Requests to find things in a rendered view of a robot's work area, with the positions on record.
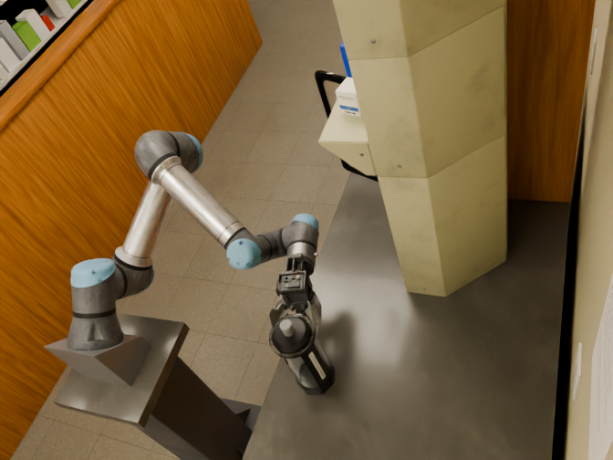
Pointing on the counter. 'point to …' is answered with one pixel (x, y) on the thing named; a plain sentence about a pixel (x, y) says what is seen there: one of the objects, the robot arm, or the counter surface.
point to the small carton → (348, 102)
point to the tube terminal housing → (442, 152)
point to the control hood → (348, 140)
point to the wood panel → (545, 94)
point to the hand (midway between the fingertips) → (294, 338)
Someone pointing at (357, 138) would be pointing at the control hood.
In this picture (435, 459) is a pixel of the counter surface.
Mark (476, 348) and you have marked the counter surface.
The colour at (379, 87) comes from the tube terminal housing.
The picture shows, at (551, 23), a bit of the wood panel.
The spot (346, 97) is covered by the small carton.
